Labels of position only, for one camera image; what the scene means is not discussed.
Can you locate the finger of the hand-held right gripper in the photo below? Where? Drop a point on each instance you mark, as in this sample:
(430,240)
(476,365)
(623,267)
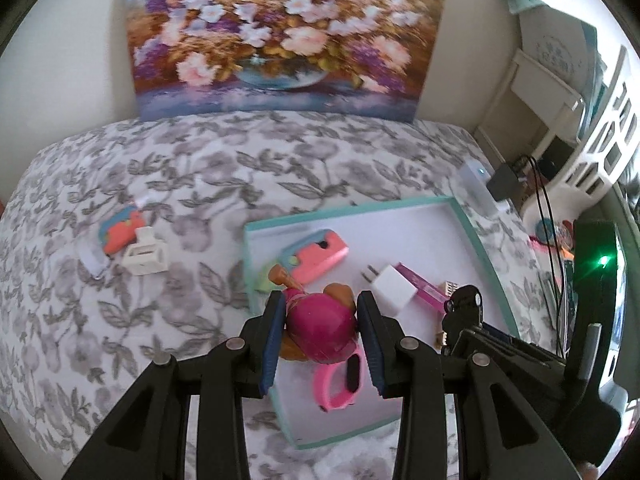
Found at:
(480,345)
(500,334)

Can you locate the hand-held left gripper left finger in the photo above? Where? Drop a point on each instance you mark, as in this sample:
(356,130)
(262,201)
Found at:
(274,345)

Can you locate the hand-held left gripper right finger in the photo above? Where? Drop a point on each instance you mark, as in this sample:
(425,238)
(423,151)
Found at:
(370,350)

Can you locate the black toy car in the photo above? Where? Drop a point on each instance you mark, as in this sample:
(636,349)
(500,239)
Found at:
(462,307)

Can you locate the pink toy figure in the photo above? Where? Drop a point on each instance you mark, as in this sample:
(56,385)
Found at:
(320,330)

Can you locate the pink smartwatch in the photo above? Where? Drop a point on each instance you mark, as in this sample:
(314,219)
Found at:
(332,392)

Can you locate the small wooden block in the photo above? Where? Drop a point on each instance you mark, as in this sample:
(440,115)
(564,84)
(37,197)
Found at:
(446,290)

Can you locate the white charger adapter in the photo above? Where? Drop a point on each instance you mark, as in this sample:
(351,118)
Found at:
(392,287)

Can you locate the pink comb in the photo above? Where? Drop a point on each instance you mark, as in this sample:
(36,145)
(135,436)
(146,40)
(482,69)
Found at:
(422,287)

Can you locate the orange blue toy block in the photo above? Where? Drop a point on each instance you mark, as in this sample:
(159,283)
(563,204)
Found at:
(315,255)

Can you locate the teal edged white box lid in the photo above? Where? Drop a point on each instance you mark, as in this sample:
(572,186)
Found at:
(425,230)

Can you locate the round blue tin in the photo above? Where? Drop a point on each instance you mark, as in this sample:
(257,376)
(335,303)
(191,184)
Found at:
(547,230)

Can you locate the white device with light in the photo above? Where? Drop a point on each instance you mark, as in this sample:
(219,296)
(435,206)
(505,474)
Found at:
(477,185)

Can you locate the white hair claw clip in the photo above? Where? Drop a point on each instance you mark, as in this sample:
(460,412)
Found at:
(145,260)

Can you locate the coral and blue toy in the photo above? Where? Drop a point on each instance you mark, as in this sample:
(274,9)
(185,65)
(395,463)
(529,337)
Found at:
(120,232)

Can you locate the white plastic piece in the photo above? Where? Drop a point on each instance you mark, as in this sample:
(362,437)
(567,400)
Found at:
(94,260)

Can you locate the grey floral bedspread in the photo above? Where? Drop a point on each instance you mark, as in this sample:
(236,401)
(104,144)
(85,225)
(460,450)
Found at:
(200,160)

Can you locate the white shelf furniture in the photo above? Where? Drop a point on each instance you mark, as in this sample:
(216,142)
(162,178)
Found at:
(545,85)

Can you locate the floral canvas painting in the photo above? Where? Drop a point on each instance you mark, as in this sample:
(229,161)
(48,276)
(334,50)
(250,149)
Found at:
(280,35)

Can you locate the white multi photo frame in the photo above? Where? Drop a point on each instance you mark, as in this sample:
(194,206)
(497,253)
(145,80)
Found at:
(605,135)

